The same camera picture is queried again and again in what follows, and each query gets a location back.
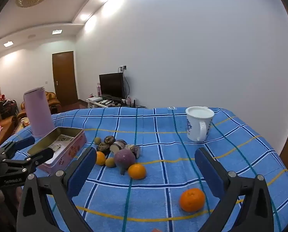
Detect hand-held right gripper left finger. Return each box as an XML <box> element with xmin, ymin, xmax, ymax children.
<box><xmin>16</xmin><ymin>147</ymin><xmax>97</xmax><ymax>232</ymax></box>

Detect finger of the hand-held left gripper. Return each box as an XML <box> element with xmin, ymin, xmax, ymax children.
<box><xmin>0</xmin><ymin>136</ymin><xmax>35</xmax><ymax>155</ymax></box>
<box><xmin>2</xmin><ymin>148</ymin><xmax>54</xmax><ymax>174</ymax></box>

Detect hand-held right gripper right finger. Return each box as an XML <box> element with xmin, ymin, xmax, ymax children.
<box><xmin>194</xmin><ymin>147</ymin><xmax>283</xmax><ymax>232</ymax></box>

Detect orange mandarin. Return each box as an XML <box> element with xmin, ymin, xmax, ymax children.
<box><xmin>96</xmin><ymin>151</ymin><xmax>106</xmax><ymax>166</ymax></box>
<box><xmin>179</xmin><ymin>188</ymin><xmax>205</xmax><ymax>212</ymax></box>
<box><xmin>128</xmin><ymin>164</ymin><xmax>147</xmax><ymax>180</ymax></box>

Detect pink tin box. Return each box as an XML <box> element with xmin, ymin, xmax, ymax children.
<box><xmin>27</xmin><ymin>127</ymin><xmax>87</xmax><ymax>176</ymax></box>

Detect purple fig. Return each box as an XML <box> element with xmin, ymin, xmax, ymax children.
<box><xmin>114</xmin><ymin>149</ymin><xmax>136</xmax><ymax>175</ymax></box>

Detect orange leather sofa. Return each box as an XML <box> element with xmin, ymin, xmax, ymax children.
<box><xmin>0</xmin><ymin>101</ymin><xmax>27</xmax><ymax>145</ymax></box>

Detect purple insulated tumbler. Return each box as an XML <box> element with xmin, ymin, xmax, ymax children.
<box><xmin>23</xmin><ymin>86</ymin><xmax>55</xmax><ymax>136</ymax></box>

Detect white mug with blue print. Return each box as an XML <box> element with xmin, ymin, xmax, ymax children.
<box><xmin>185</xmin><ymin>106</ymin><xmax>215</xmax><ymax>142</ymax></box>

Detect orange leather armchair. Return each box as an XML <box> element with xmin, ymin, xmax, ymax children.
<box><xmin>45</xmin><ymin>91</ymin><xmax>62</xmax><ymax>114</ymax></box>

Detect blue plaid cloth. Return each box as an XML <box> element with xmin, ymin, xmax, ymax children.
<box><xmin>0</xmin><ymin>106</ymin><xmax>288</xmax><ymax>232</ymax></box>

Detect white TV stand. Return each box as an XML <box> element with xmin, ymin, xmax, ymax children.
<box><xmin>85</xmin><ymin>96</ymin><xmax>147</xmax><ymax>109</ymax></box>

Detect brown wooden door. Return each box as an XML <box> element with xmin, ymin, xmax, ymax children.
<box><xmin>52</xmin><ymin>51</ymin><xmax>79</xmax><ymax>106</ymax></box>

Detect black television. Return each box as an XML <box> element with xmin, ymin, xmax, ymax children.
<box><xmin>99</xmin><ymin>72</ymin><xmax>125</xmax><ymax>99</ymax></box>

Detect black power cable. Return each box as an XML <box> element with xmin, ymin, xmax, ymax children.
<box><xmin>123</xmin><ymin>74</ymin><xmax>130</xmax><ymax>99</ymax></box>

